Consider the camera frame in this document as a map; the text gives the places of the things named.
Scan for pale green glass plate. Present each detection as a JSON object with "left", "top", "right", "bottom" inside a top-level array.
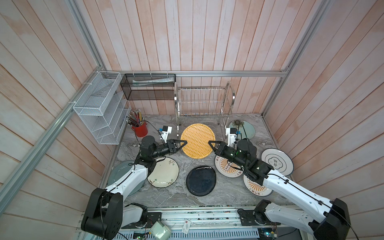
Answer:
[{"left": 107, "top": 161, "right": 134, "bottom": 186}]

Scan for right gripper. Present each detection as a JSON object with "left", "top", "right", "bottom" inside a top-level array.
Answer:
[{"left": 208, "top": 139, "right": 247, "bottom": 170}]

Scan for cream floral plate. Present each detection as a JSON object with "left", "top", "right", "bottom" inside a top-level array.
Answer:
[{"left": 147, "top": 157, "right": 179, "bottom": 188}]

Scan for black oval plate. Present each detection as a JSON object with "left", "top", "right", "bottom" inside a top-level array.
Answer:
[{"left": 186, "top": 166, "right": 217, "bottom": 197}]

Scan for pencils bundle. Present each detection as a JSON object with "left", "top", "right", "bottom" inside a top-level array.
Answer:
[{"left": 126, "top": 110, "right": 144, "bottom": 127}]

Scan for white power adapter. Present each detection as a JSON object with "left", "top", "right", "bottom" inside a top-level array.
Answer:
[{"left": 150, "top": 221, "right": 172, "bottom": 240}]

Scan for orange sunburst plate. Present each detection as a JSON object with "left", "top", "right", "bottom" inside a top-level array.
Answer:
[
  {"left": 243, "top": 175, "right": 273, "bottom": 197},
  {"left": 215, "top": 156, "right": 243, "bottom": 178}
]

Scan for white black-rimmed plate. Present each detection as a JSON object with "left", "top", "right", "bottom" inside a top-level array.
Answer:
[{"left": 261, "top": 148, "right": 295, "bottom": 176}]

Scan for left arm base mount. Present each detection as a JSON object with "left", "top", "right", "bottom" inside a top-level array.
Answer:
[{"left": 121, "top": 212, "right": 162, "bottom": 229}]

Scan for white tag label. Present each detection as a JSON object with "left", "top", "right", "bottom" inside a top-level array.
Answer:
[{"left": 182, "top": 220, "right": 191, "bottom": 234}]

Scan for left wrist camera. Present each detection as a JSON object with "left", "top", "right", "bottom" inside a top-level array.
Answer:
[{"left": 159, "top": 126, "right": 172, "bottom": 143}]

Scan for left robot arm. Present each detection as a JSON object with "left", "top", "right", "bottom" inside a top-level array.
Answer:
[{"left": 81, "top": 136, "right": 188, "bottom": 240}]

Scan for yellow woven round tray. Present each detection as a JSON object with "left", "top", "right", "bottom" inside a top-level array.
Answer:
[{"left": 181, "top": 124, "right": 216, "bottom": 159}]

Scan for pale green flower plate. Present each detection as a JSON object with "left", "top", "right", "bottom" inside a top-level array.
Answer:
[{"left": 229, "top": 120, "right": 256, "bottom": 140}]

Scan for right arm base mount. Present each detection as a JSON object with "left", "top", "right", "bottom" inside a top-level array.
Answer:
[{"left": 237, "top": 209, "right": 281, "bottom": 226}]

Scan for black mesh wall basket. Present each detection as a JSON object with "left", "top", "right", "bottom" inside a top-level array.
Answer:
[{"left": 120, "top": 73, "right": 176, "bottom": 101}]

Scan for red pencil cup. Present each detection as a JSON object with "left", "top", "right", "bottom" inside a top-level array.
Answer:
[{"left": 132, "top": 121, "right": 148, "bottom": 138}]

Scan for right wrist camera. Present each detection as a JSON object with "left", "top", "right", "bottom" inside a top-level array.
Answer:
[{"left": 226, "top": 128, "right": 238, "bottom": 148}]

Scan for white mesh wall shelf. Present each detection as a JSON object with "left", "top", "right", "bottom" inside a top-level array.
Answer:
[{"left": 74, "top": 71, "right": 132, "bottom": 145}]

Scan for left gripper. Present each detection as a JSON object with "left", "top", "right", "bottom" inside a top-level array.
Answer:
[{"left": 150, "top": 139, "right": 187, "bottom": 159}]

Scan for steel dish rack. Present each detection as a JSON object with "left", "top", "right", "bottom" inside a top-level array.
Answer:
[{"left": 174, "top": 83, "right": 236, "bottom": 141}]

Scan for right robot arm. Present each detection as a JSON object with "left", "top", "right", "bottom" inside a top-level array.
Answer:
[{"left": 209, "top": 139, "right": 352, "bottom": 240}]

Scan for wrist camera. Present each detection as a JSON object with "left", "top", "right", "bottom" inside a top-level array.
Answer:
[
  {"left": 159, "top": 126, "right": 172, "bottom": 143},
  {"left": 226, "top": 128, "right": 238, "bottom": 148}
]

